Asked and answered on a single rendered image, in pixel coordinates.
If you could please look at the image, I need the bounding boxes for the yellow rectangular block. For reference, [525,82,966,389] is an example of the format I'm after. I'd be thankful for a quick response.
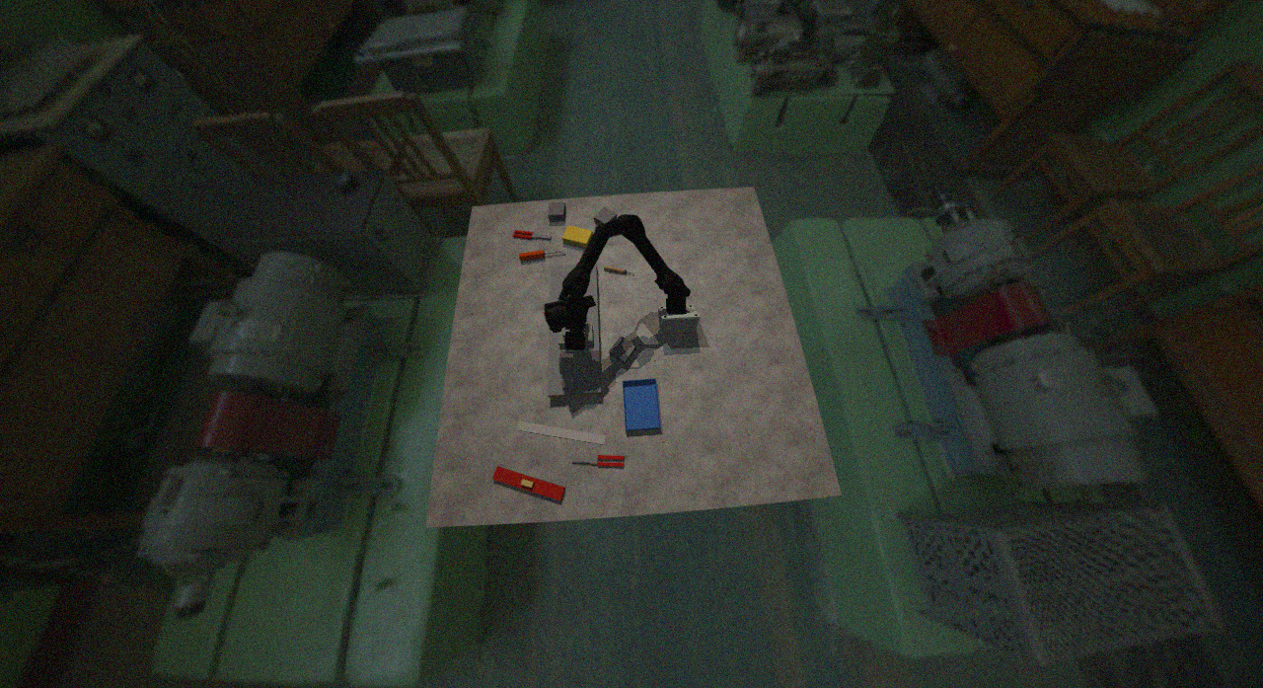
[562,225,594,247]

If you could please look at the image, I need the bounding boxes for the red flat bar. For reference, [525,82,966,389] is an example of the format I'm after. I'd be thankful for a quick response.
[493,467,565,501]

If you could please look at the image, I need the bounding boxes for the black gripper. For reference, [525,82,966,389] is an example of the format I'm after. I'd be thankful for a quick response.
[565,317,586,350]

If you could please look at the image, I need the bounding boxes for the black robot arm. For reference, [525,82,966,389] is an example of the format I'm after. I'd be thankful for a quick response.
[544,215,691,333]

